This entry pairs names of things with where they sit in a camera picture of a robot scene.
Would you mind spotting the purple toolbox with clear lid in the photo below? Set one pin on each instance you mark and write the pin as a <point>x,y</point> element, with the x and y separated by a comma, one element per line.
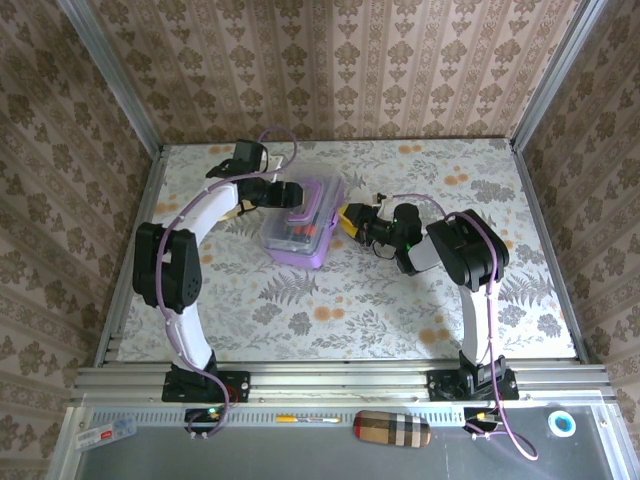
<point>300,255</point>

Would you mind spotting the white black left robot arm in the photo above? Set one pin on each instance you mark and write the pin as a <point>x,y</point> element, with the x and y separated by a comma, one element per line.
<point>170,270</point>

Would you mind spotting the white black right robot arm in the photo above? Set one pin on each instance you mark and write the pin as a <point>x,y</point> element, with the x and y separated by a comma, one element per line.
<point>470,250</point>

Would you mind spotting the beige desk calculator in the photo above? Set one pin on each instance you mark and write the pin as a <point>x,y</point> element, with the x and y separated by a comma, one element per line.
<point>231,215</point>

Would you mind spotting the yellow pen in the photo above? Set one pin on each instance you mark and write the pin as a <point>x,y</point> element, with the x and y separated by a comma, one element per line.
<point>287,418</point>

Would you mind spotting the plaid glasses case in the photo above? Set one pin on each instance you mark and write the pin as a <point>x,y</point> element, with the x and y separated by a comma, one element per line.
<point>392,429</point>

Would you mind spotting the small circuit board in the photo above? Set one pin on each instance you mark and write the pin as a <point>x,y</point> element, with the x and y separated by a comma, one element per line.
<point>200,415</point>
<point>475,416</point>

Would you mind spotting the white blue tape roll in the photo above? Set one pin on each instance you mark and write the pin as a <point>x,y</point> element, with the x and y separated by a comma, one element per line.
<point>554,419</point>

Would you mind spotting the aluminium bench edge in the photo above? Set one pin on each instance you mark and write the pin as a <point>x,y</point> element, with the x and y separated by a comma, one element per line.
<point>65,450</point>

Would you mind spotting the aluminium side rail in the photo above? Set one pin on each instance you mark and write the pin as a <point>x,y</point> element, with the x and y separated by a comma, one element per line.
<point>550,250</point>
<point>149,190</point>

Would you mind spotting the aluminium front rail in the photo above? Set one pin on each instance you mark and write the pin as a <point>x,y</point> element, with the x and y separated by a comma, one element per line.
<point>340,382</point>

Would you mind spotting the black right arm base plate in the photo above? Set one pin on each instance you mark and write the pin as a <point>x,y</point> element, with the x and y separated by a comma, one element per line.
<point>437,387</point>

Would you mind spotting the aluminium frame post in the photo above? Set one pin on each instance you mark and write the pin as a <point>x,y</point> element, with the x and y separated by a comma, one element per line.
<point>556,75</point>
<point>113,75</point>

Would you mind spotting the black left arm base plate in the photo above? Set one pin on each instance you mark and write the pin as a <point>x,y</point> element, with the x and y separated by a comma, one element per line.
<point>240,387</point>

